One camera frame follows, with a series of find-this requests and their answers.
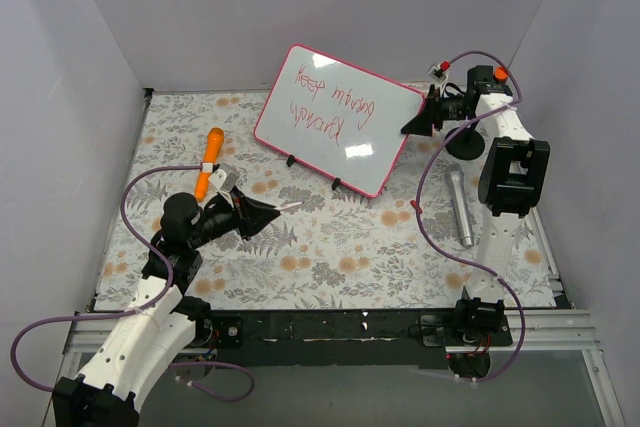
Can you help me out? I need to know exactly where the purple cable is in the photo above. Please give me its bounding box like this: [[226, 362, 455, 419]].
[[9, 164, 256, 403], [412, 50, 527, 383]]

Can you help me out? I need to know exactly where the floral patterned mat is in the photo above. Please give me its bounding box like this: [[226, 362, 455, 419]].
[[94, 92, 475, 311]]

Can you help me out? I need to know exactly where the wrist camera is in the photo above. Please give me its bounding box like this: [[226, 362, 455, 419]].
[[427, 61, 450, 91], [207, 164, 239, 205]]

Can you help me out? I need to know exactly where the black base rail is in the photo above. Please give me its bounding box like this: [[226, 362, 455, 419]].
[[182, 308, 513, 369]]

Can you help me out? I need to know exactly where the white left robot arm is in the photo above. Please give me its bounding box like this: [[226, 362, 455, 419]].
[[52, 188, 281, 426]]

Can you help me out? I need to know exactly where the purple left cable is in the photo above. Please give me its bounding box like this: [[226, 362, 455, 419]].
[[9, 164, 256, 403]]

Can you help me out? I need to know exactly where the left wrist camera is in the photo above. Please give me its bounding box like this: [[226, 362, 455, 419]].
[[207, 164, 239, 205]]

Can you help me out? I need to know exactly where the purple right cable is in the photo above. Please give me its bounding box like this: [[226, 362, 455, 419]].
[[412, 50, 527, 383]]

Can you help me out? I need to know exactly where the red marker cap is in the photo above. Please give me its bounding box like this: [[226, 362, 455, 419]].
[[410, 200, 422, 213]]

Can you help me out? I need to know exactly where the red whiteboard marker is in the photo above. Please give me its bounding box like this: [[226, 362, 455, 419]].
[[274, 201, 304, 212]]

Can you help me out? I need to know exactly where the black microphone stand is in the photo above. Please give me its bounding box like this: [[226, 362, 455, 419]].
[[445, 126, 485, 161]]

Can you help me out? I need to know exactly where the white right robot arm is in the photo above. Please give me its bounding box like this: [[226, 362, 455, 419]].
[[401, 65, 551, 345]]

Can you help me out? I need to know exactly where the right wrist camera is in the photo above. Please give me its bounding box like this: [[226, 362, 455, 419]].
[[427, 61, 450, 91]]

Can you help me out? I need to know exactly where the pink framed whiteboard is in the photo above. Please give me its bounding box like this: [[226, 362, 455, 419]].
[[254, 44, 424, 198]]

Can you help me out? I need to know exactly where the silver microphone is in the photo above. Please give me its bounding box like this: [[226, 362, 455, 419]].
[[445, 163, 475, 248]]

